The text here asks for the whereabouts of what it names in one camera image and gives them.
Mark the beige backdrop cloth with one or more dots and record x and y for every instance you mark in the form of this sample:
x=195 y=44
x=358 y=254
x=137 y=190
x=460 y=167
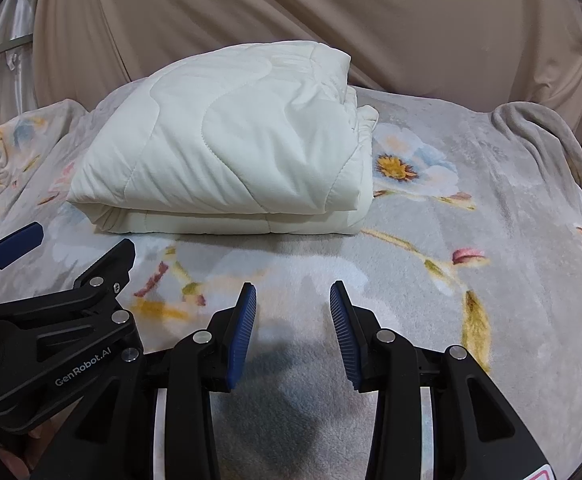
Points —
x=296 y=10

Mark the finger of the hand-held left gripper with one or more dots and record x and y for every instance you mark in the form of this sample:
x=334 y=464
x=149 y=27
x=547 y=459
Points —
x=18 y=242
x=108 y=267

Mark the cream quilted jacket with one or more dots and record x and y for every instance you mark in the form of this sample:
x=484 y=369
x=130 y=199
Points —
x=221 y=150

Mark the metal rail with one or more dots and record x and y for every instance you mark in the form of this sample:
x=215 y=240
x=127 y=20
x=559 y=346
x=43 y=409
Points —
x=1 y=50

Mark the grey floral blanket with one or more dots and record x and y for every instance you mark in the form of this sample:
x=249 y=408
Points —
x=496 y=260

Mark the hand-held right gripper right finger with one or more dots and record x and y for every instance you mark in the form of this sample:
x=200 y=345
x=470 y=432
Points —
x=342 y=332

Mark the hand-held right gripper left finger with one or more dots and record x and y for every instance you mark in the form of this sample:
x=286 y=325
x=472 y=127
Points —
x=241 y=332

